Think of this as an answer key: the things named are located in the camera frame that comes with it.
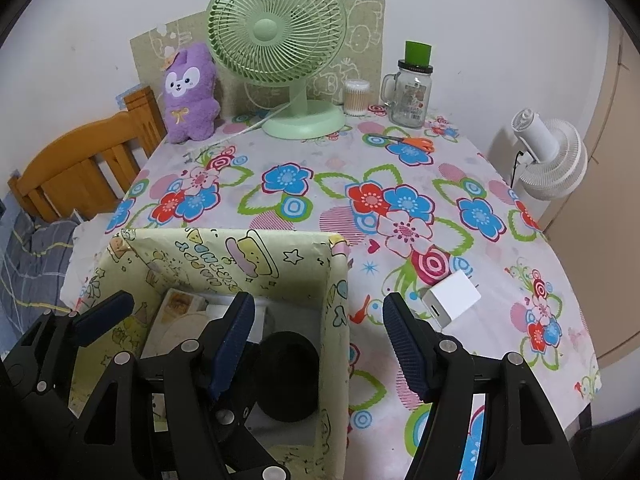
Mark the grey plaid bedding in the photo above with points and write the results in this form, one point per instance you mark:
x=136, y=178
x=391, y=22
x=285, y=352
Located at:
x=35, y=260

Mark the white charger cube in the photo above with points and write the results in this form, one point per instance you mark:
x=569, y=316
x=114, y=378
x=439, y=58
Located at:
x=452, y=295

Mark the black cylinder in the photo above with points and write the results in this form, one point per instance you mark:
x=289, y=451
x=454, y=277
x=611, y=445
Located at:
x=290, y=375

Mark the white charger box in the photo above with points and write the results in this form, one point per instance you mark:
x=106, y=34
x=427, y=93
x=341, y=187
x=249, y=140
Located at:
x=217, y=311

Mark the purple plush toy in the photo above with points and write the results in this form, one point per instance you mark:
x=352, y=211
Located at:
x=190, y=90

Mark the cotton swab container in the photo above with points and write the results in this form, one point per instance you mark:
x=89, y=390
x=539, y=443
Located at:
x=357, y=97

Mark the glass jar mug green lid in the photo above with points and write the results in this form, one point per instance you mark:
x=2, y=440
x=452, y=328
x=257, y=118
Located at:
x=410, y=95

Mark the green desk fan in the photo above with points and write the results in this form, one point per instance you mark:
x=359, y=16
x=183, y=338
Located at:
x=265, y=30

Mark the yellow cartoon paper box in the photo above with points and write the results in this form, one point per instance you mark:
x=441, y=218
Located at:
x=280, y=265

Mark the wooden bed headboard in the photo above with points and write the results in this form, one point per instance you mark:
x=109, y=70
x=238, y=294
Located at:
x=75, y=160

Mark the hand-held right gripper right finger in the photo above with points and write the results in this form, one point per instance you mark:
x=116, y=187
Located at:
x=405, y=345

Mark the round beige case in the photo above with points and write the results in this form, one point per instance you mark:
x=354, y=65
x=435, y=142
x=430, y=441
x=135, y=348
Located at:
x=182, y=332

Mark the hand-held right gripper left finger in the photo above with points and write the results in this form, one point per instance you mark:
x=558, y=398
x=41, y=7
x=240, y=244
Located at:
x=232, y=345

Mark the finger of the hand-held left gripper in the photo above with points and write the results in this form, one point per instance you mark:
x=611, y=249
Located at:
x=102, y=317
x=235, y=440

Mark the blue printed wall sticker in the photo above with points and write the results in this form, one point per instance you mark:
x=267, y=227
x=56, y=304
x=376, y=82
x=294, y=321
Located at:
x=125, y=100

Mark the white clip fan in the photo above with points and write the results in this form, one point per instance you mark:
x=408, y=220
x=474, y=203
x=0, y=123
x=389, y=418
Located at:
x=550, y=155

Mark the beige cartoon backboard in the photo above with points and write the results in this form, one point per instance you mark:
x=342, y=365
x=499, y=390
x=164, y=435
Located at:
x=360, y=35

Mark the floral tablecloth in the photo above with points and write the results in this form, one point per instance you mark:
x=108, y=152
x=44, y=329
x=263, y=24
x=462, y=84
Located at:
x=310, y=200

